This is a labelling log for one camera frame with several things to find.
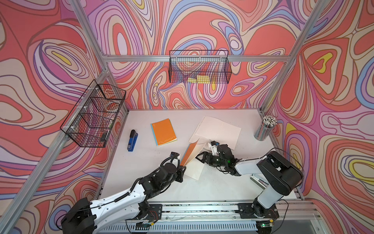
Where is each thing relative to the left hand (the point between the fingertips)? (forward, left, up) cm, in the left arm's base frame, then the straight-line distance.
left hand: (187, 169), depth 79 cm
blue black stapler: (+23, +38, -6) cm, 45 cm away
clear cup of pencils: (+25, -50, +9) cm, 56 cm away
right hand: (+7, -8, -7) cm, 12 cm away
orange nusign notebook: (+31, +17, -8) cm, 37 cm away
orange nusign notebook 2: (+12, -4, +1) cm, 13 cm away
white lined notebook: (+35, -21, -10) cm, 42 cm away
